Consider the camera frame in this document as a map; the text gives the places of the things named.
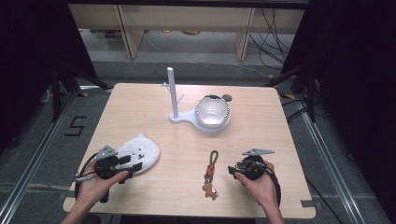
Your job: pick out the aluminium floor rail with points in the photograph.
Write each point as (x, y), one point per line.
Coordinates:
(330, 165)
(34, 158)

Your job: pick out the light wooden shelf unit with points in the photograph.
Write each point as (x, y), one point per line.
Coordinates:
(186, 17)

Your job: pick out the white branched hanger stand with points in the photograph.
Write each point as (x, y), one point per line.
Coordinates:
(172, 93)

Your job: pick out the person's left hand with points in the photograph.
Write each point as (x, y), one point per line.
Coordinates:
(91, 186)

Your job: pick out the white plush animal pouch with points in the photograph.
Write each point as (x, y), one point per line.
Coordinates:
(141, 151)

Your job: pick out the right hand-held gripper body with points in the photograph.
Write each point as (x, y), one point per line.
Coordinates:
(253, 168)

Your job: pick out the person's right hand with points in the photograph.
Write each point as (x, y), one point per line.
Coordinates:
(264, 189)

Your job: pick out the small yellow packet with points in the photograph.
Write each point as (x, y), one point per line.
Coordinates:
(166, 31)

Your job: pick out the black metal stand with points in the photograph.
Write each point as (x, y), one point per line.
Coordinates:
(56, 93)
(311, 93)

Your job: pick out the black curtain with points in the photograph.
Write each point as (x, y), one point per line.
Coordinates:
(351, 77)
(31, 62)

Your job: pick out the white bowl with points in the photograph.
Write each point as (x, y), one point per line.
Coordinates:
(212, 111)

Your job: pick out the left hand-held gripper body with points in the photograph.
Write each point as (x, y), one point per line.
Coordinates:
(106, 165)

